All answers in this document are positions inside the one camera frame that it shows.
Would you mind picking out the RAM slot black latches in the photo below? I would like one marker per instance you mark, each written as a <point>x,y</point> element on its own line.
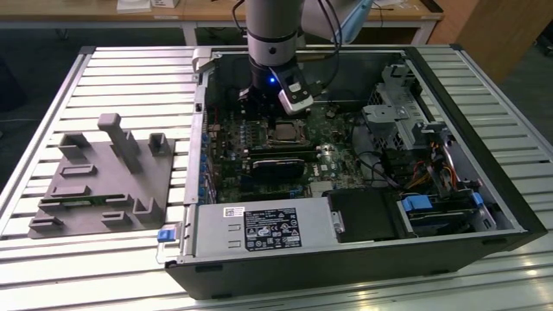
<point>280,149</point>

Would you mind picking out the green RAM stick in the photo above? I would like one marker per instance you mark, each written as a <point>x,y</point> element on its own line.
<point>99,201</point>

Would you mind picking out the black grey PC case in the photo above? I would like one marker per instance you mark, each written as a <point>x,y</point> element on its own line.
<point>303,275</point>

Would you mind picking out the RAM slot white latches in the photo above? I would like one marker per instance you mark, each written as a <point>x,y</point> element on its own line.
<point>280,155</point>

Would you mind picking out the blue case latch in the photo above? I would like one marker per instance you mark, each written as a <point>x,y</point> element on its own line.
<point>166,234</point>

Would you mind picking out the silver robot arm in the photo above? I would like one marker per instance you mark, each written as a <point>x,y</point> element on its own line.
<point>272,39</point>

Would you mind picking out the silver green CPU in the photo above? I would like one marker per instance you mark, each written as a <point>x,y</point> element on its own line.
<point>288,132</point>

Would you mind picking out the silver chipset heatsink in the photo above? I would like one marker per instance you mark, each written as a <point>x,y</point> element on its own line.
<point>323,188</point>

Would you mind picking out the blue plastic clip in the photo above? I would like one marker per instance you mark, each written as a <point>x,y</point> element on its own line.
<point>476,199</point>

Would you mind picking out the wooden cabinet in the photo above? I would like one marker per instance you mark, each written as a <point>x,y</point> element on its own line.
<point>498,32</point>

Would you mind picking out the silver power supply unit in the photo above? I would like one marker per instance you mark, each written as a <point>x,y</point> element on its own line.
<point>268,226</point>

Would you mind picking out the black bay cover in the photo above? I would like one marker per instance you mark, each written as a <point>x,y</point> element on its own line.
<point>367,214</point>

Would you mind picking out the wooden desk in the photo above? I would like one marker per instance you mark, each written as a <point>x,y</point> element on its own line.
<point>195,13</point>

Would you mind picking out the grey metal drive cage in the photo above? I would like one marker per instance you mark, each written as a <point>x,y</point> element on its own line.
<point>388,113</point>

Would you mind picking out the black graphics card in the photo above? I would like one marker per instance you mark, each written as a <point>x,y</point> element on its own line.
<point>276,168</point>

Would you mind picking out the blue disk carrier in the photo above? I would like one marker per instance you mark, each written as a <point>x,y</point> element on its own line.
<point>418,204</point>

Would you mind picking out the green motherboard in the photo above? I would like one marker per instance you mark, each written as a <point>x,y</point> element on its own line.
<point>332,162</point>

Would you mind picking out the CPU socket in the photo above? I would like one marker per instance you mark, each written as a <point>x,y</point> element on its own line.
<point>268,142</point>

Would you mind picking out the white box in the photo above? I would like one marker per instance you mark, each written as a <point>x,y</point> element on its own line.
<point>166,3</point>
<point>134,6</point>

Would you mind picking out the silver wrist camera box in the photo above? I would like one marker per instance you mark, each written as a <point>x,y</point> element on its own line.
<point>296,90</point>

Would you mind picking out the grey parts rack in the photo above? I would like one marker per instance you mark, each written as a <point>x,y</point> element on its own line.
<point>109,181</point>

